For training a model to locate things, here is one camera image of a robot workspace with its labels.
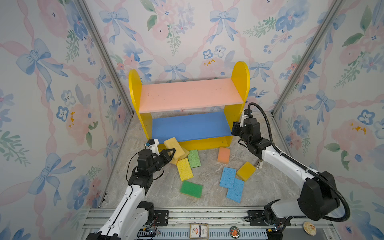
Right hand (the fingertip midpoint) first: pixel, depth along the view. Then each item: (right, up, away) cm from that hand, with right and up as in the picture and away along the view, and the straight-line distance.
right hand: (235, 121), depth 84 cm
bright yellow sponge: (-29, -28, +4) cm, 41 cm away
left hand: (-33, -15, -6) cm, 37 cm away
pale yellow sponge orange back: (-31, -17, -5) cm, 36 cm away
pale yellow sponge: (-35, -12, -3) cm, 37 cm away
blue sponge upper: (-4, -32, +1) cm, 33 cm away
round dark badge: (-4, -53, -14) cm, 55 cm away
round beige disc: (+32, -52, -13) cm, 63 cm away
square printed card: (-21, -52, -15) cm, 58 cm away
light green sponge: (-24, -23, +9) cm, 34 cm away
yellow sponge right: (+8, -30, +5) cm, 31 cm away
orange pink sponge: (-4, -21, +11) cm, 24 cm away
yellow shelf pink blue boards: (-18, +8, +37) cm, 42 cm away
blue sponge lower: (-1, -39, -3) cm, 39 cm away
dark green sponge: (-25, -38, -3) cm, 45 cm away
